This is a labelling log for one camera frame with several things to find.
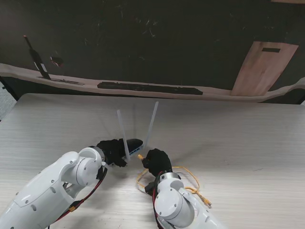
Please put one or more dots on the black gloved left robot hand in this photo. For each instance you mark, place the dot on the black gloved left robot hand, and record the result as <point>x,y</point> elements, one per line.
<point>113,150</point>

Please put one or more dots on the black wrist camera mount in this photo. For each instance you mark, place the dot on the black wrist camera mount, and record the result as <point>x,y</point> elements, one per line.
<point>100,174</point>
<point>150,187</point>

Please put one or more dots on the black router with white antennas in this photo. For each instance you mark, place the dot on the black router with white antennas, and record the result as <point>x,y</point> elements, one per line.
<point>134,144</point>

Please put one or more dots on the small red and black object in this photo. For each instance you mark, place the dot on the small red and black object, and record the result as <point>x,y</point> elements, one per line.
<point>57,61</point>

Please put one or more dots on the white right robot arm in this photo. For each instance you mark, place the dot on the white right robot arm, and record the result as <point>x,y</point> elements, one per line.
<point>174,202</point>

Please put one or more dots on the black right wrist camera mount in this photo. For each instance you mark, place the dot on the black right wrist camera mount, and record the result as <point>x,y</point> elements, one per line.
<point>150,187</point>

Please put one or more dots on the long beige floor band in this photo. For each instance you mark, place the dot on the long beige floor band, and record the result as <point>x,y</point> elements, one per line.
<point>214,91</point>

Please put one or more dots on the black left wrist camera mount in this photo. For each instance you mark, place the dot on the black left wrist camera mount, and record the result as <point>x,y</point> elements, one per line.
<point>100,174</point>

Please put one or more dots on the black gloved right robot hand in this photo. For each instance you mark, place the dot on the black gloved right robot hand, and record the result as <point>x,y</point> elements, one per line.
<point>158,162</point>

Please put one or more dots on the light wooden board with slot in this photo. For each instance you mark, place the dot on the light wooden board with slot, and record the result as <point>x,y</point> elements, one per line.
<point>259,71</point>

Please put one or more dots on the light wooden furniture top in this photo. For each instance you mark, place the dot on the light wooden furniture top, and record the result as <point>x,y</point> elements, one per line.
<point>288,1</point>

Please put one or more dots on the black bottle-shaped stand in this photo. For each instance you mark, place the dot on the black bottle-shaped stand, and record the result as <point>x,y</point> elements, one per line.
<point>35,57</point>

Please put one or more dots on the long black floor strip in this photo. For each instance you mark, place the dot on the long black floor strip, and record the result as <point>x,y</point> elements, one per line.
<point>147,87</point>

